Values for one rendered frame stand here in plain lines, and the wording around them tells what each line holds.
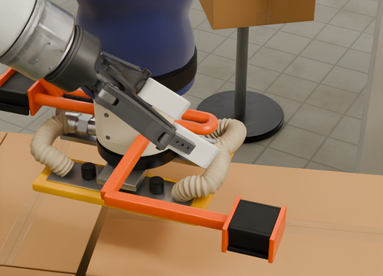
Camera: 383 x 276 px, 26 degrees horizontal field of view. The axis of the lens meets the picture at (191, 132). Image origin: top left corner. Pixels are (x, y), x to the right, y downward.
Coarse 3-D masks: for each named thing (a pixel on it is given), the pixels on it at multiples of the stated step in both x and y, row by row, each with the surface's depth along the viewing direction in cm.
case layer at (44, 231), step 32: (0, 160) 258; (32, 160) 258; (96, 160) 258; (0, 192) 245; (32, 192) 245; (0, 224) 234; (32, 224) 234; (64, 224) 234; (96, 224) 235; (0, 256) 223; (32, 256) 223; (64, 256) 223
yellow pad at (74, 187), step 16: (48, 176) 161; (64, 176) 161; (80, 176) 161; (96, 176) 161; (48, 192) 160; (64, 192) 158; (80, 192) 158; (96, 192) 158; (128, 192) 157; (144, 192) 157; (160, 192) 156; (192, 224) 152
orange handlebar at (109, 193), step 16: (48, 96) 163; (192, 112) 159; (208, 112) 159; (192, 128) 155; (208, 128) 155; (144, 144) 151; (128, 160) 146; (112, 176) 142; (112, 192) 138; (128, 208) 137; (144, 208) 136; (160, 208) 135; (176, 208) 135; (192, 208) 135; (208, 224) 134
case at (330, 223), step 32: (224, 192) 181; (256, 192) 181; (288, 192) 181; (320, 192) 181; (352, 192) 181; (128, 224) 172; (160, 224) 172; (288, 224) 172; (320, 224) 172; (352, 224) 172; (96, 256) 164; (128, 256) 164; (160, 256) 164; (192, 256) 164; (224, 256) 164; (288, 256) 164; (320, 256) 164; (352, 256) 164
